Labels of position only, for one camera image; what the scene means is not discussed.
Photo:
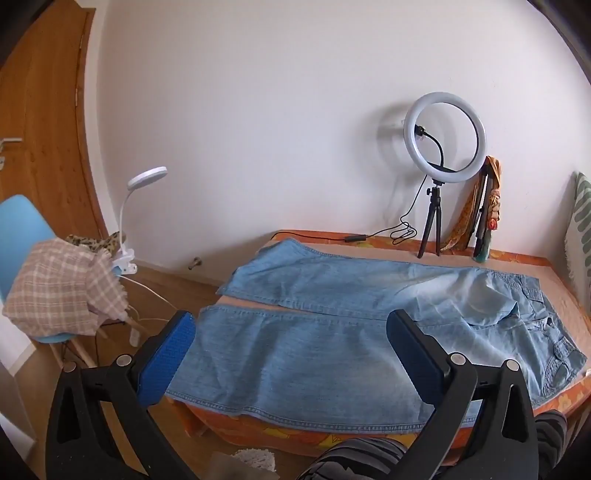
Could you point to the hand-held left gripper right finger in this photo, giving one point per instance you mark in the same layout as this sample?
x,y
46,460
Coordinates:
x,y
411,362

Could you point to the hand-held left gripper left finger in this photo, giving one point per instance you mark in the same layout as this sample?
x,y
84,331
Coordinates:
x,y
170,357

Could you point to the blue denim pants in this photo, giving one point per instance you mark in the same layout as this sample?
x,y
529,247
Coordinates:
x,y
300,350

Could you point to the metal door stopper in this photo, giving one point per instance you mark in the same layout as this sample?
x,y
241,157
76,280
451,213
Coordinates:
x,y
195,263

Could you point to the person's left leg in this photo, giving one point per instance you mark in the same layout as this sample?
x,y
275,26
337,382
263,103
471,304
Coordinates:
x,y
360,457

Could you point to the person's leg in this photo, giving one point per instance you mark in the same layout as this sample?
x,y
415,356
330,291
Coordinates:
x,y
551,443
360,457

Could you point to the beige plaid cloth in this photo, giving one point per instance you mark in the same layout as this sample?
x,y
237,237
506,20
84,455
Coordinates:
x,y
60,286

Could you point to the white fluffy rug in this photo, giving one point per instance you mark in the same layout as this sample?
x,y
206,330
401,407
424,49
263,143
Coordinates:
x,y
254,459

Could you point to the leopard print cloth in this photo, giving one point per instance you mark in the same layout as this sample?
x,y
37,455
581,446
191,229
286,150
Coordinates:
x,y
92,242

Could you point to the black hair straightener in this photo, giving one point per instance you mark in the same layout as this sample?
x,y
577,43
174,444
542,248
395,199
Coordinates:
x,y
480,240

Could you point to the white wardrobe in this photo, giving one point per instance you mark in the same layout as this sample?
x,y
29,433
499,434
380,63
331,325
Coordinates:
x,y
11,350

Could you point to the black tripod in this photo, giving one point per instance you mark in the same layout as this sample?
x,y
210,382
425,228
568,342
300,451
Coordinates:
x,y
434,203

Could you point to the person's right leg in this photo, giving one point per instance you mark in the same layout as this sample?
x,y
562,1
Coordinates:
x,y
551,443

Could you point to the white clip lamp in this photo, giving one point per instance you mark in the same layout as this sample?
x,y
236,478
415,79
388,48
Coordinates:
x,y
147,175

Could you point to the light blue chair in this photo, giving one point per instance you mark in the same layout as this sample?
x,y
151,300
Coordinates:
x,y
18,226

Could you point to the orange patterned scarf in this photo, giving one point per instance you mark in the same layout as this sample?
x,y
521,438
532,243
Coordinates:
x,y
494,170

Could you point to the white green patterned pillow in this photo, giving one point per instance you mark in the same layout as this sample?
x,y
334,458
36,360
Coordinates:
x,y
581,221

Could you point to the wooden door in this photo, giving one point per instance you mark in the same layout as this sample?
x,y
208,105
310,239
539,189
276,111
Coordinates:
x,y
41,92

